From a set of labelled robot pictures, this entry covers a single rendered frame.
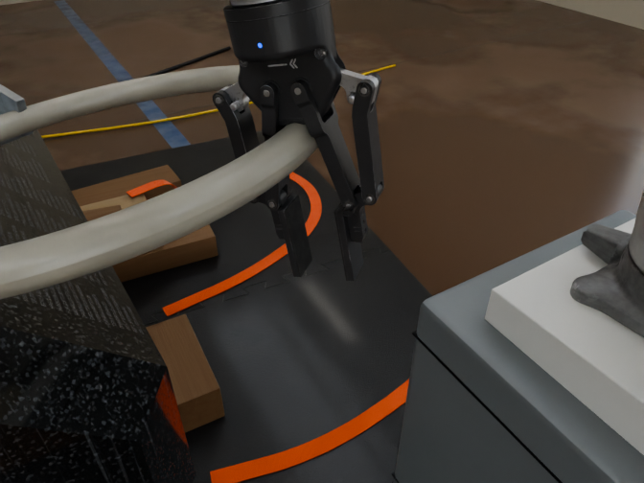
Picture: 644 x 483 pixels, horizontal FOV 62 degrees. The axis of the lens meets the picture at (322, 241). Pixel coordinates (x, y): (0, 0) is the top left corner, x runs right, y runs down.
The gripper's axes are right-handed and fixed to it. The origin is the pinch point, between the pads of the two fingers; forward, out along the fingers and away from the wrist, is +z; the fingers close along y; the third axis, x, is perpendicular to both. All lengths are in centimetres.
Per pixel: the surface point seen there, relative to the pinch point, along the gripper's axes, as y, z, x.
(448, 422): -7.8, 32.7, -9.6
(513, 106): 2, 82, -280
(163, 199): 3.6, -11.1, 13.6
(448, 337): -8.4, 19.3, -10.5
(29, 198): 74, 12, -28
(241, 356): 63, 81, -61
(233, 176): 0.9, -10.7, 9.6
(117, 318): 46, 25, -13
